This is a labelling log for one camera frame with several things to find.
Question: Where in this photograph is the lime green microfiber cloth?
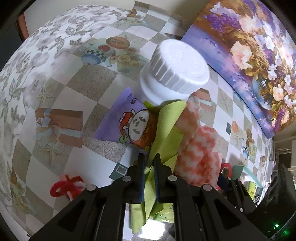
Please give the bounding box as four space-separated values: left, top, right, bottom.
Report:
130 101 186 234

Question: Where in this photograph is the red pipe cleaner bow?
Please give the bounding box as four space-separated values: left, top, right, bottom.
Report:
50 174 86 201

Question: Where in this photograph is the white teal-rimmed tray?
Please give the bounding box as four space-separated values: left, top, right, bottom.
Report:
231 165 263 205

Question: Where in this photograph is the red tape roll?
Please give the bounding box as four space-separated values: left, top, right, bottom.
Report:
220 163 232 178

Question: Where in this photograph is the pink white fuzzy sock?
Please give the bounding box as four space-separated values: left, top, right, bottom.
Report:
174 100 223 187

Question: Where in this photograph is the purple cartoon snack packet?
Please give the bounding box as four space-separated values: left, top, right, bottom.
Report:
94 88 158 152

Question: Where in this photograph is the white supplement bottle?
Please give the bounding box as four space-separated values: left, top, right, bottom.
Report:
133 39 210 107

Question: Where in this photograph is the checkered floral tablecloth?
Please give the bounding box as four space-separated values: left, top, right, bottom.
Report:
0 0 275 241

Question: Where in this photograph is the floral painting canvas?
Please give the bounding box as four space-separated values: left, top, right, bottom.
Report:
183 1 295 138

